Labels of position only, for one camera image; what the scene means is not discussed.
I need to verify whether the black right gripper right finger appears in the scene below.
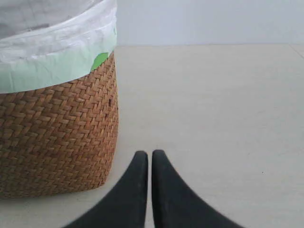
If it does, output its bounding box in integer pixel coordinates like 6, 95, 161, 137
152, 150, 241, 228

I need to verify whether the woven wicker waste basket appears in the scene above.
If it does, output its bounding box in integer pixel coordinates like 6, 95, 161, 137
0, 54, 119, 199

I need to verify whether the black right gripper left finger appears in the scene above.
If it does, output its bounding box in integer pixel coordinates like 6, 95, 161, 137
66, 151, 148, 228

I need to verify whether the white green plastic liner bag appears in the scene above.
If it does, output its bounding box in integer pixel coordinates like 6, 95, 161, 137
0, 0, 117, 94

